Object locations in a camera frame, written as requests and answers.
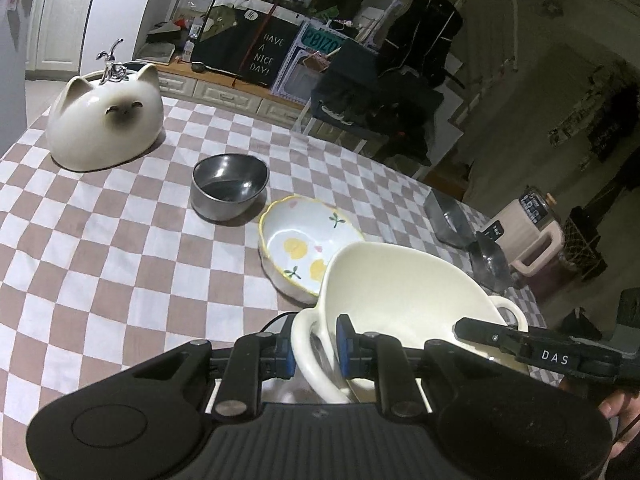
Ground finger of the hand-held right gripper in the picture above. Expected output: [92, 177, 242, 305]
[453, 317, 624, 379]

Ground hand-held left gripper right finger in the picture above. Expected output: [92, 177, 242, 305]
[334, 314, 484, 420]

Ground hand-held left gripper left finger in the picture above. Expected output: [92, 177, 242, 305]
[127, 331, 297, 421]

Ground cream bowl with handles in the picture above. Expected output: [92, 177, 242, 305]
[290, 241, 531, 406]

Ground grey square glass dish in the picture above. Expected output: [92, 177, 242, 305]
[469, 232, 516, 296]
[424, 188, 476, 249]

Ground yellow floral scalloped bowl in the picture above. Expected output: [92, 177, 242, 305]
[257, 194, 366, 307]

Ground stainless steel bowl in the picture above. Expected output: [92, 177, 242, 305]
[189, 153, 270, 224]

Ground person's right hand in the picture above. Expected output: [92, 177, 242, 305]
[597, 390, 640, 461]

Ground hanging net basket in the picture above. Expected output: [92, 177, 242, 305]
[562, 204, 609, 281]

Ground pink electric kettle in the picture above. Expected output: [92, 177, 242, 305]
[474, 184, 564, 277]

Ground hanging dark clothes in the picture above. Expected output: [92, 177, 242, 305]
[575, 60, 640, 161]

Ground brown white checkered tablecloth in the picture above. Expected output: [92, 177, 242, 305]
[0, 93, 547, 467]

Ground chair with white legs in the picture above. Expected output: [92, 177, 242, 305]
[297, 105, 374, 156]

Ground chair with dark clothes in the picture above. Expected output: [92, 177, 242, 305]
[350, 60, 446, 166]

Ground dark blue cloth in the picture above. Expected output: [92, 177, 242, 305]
[310, 37, 381, 126]

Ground low wooden cabinet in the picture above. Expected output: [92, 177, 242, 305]
[134, 59, 311, 134]

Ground white framed box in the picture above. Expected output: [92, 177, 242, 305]
[272, 44, 334, 104]

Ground white cat-shaped ceramic fountain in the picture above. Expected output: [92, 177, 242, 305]
[45, 37, 165, 172]

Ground black chalkboard sign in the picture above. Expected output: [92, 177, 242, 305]
[238, 12, 301, 89]

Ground green sign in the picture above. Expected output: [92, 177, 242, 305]
[298, 23, 351, 56]

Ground black cloth with frog print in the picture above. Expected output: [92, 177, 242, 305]
[192, 3, 261, 79]

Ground black jacket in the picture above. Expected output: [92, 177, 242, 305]
[382, 0, 464, 79]

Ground white kitchen cabinet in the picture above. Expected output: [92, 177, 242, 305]
[24, 0, 101, 74]

